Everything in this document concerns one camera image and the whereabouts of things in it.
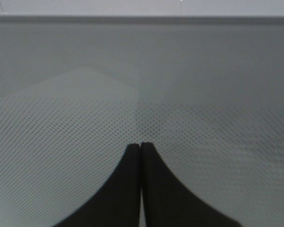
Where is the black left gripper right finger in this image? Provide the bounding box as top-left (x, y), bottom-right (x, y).
top-left (141, 142), bottom-right (241, 227)

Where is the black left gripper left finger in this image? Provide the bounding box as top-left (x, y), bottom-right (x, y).
top-left (55, 144), bottom-right (141, 227)

